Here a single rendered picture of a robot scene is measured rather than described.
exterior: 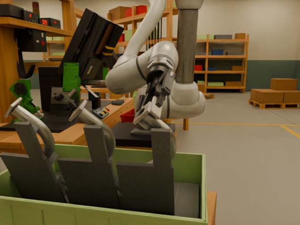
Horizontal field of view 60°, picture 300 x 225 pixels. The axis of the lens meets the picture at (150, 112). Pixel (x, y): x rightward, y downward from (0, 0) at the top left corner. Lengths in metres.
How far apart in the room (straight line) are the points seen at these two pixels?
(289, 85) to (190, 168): 7.31
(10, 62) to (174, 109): 1.14
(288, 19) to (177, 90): 10.52
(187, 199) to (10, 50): 1.52
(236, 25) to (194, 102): 9.85
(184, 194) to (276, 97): 6.80
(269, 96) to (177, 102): 6.20
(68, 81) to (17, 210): 1.35
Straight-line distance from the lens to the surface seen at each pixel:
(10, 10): 1.92
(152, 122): 0.62
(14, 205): 0.76
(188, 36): 1.37
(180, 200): 0.90
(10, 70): 1.96
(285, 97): 7.75
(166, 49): 0.88
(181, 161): 0.99
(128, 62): 0.94
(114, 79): 0.95
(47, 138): 0.77
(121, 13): 5.92
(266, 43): 11.46
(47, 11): 12.19
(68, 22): 2.84
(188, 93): 1.40
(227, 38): 10.50
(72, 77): 1.98
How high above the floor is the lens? 1.30
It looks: 12 degrees down
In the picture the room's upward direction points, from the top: straight up
